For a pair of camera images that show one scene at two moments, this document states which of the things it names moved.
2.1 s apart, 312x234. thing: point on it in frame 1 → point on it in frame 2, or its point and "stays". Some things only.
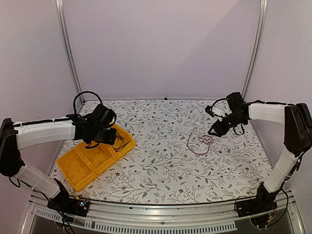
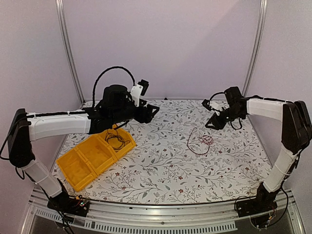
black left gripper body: [101, 137] → [141, 117]
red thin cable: [207, 140] stays
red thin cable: [192, 151] stays
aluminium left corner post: [63, 26] stays
